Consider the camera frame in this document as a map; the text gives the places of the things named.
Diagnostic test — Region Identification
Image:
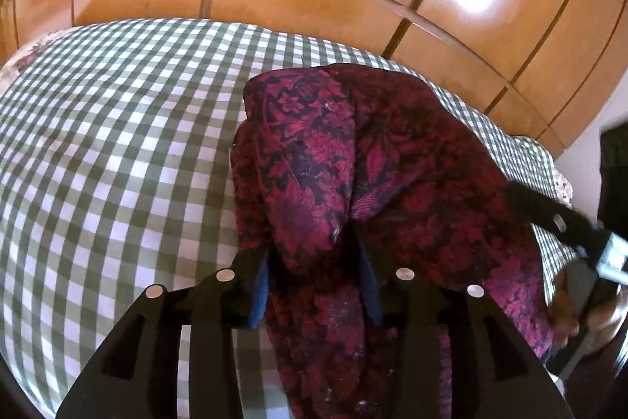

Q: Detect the maroon floral shirt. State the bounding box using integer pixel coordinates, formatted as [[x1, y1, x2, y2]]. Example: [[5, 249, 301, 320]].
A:
[[230, 63, 557, 419]]

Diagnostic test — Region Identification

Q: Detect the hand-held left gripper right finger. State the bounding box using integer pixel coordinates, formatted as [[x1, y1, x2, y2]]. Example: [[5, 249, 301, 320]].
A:
[[356, 245, 575, 419]]

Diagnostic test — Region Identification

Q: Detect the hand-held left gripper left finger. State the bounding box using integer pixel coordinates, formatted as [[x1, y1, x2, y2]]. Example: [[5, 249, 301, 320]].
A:
[[56, 249, 270, 419]]

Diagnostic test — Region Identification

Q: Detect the person's right hand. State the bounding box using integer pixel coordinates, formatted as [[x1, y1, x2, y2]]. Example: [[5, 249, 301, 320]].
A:
[[552, 273, 627, 353]]

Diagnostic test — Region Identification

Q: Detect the green white checkered bedsheet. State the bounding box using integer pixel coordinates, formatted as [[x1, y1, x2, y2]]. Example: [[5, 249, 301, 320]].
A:
[[0, 19, 574, 419]]

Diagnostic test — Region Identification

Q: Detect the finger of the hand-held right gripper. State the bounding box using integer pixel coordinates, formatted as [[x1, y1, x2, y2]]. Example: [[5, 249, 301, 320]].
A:
[[503, 181, 608, 253], [599, 122, 628, 224]]

